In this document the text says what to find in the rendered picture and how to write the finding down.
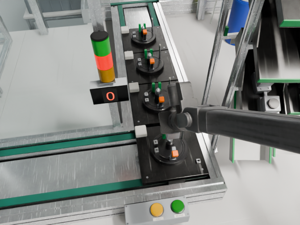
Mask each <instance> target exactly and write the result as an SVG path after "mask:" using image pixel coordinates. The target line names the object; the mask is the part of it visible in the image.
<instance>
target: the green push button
mask: <svg viewBox="0 0 300 225"><path fill-rule="evenodd" d="M172 209H173V211H174V212H176V213H180V212H182V211H183V209H184V204H183V202H182V201H180V200H175V201H173V203H172Z"/></svg>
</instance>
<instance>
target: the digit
mask: <svg viewBox="0 0 300 225"><path fill-rule="evenodd" d="M101 91H102V95H103V99H104V103H106V102H113V101H118V96H117V89H116V88H113V89H105V90H101Z"/></svg>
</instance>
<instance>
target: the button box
mask: <svg viewBox="0 0 300 225"><path fill-rule="evenodd" d="M175 200H180V201H182V202H183V204H184V209H183V211H182V212H179V213H177V212H174V211H173V209H172V203H173V201H175ZM154 203H159V204H161V205H162V207H163V212H162V214H161V215H160V216H154V215H153V214H152V213H151V206H152V205H153V204H154ZM124 208H125V223H126V225H171V224H177V223H183V222H188V221H189V218H190V212H189V208H188V204H187V200H186V196H178V197H172V198H166V199H160V200H153V201H147V202H141V203H134V204H126V205H124Z"/></svg>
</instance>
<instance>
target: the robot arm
mask: <svg viewBox="0 0 300 225"><path fill-rule="evenodd" d="M167 93H168V99H169V105H170V107H174V108H175V110H171V111H165V112H160V113H159V114H158V117H159V121H160V129H161V133H162V134H167V133H178V132H184V131H190V132H194V133H206V134H211V135H221V136H226V137H230V138H235V139H239V140H243V141H246V142H251V143H255V144H259V145H263V146H268V147H272V148H276V149H279V150H284V151H288V152H292V153H296V154H300V116H297V115H288V114H280V113H271V112H259V111H250V110H242V109H233V108H228V107H224V106H220V105H215V104H205V105H198V102H197V99H195V98H194V94H193V89H192V84H191V82H190V81H186V82H177V83H173V84H169V85H167Z"/></svg>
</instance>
